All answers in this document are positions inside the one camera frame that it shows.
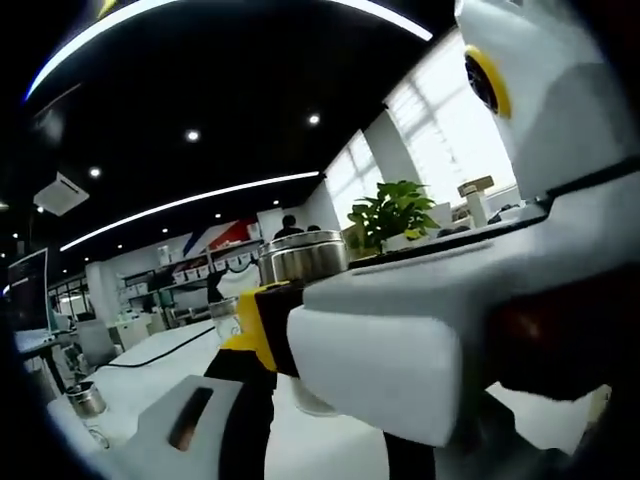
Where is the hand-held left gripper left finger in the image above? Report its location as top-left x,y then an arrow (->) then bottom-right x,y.
107,334 -> 279,480

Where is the person's right hand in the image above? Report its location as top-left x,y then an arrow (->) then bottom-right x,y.
479,284 -> 640,401

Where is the large green plant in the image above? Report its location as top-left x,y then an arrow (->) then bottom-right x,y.
347,179 -> 441,254

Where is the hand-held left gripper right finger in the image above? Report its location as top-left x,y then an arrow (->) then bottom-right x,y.
382,387 -> 571,480

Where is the black and white t-shirt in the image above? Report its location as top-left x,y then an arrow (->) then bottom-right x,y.
207,264 -> 261,301

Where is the tall seasoning bottle beige powder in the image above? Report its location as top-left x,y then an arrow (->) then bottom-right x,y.
207,295 -> 242,346

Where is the white tall bottle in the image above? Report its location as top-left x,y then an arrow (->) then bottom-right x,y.
467,192 -> 489,229

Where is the ceiling air conditioner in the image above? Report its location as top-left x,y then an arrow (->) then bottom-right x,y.
33,171 -> 90,217

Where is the black power cable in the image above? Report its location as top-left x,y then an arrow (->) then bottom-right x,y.
102,324 -> 216,369

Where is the cardboard box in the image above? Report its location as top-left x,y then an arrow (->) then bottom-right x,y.
457,174 -> 496,196

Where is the short seasoning bottle white powder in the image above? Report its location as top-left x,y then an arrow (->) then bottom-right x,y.
257,228 -> 350,417

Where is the shelf of white bins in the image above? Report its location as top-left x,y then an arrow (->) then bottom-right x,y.
117,237 -> 261,301

